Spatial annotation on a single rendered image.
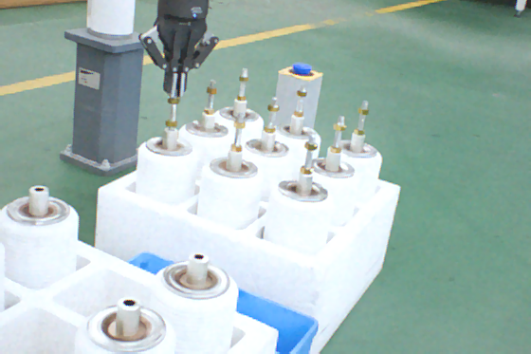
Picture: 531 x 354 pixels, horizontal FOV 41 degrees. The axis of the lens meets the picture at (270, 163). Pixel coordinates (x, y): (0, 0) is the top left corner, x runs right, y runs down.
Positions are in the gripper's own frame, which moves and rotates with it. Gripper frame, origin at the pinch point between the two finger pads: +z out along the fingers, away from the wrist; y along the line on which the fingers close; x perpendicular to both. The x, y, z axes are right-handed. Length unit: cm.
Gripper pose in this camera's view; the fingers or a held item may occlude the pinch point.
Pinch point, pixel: (174, 83)
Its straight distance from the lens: 112.5
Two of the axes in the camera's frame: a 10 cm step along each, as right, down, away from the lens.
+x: -5.6, -3.8, 7.4
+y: 8.2, -1.0, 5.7
